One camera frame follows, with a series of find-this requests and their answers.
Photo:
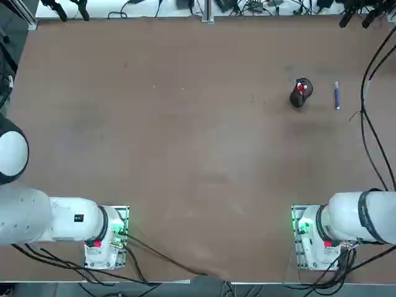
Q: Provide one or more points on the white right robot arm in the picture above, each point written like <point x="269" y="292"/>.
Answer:
<point x="343" y="216"/>

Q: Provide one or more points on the purple marker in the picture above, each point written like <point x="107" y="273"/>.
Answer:
<point x="337" y="96"/>

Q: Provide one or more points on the red marker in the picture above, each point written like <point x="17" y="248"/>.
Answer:
<point x="300" y="88"/>

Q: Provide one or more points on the black power supply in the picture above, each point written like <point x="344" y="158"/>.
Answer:
<point x="185" y="3"/>
<point x="226" y="4"/>

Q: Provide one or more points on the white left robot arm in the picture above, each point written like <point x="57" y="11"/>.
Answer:
<point x="68" y="222"/>

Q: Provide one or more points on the aluminium frame post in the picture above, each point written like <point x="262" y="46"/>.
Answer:
<point x="208" y="12"/>

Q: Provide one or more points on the black equipment frame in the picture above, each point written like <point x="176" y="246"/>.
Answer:
<point x="6" y="62"/>

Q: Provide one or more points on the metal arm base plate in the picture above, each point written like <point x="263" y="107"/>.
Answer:
<point x="294" y="213"/>
<point x="127" y="216"/>

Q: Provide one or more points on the grey aluminium profile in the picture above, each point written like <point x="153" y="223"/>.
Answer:
<point x="29" y="21"/>

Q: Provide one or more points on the black stand leg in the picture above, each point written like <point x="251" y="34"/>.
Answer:
<point x="345" y="20"/>
<point x="83" y="12"/>
<point x="60" y="12"/>
<point x="368" y="19"/>

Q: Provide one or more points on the black mesh pen holder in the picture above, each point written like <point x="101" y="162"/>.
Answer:
<point x="297" y="100"/>

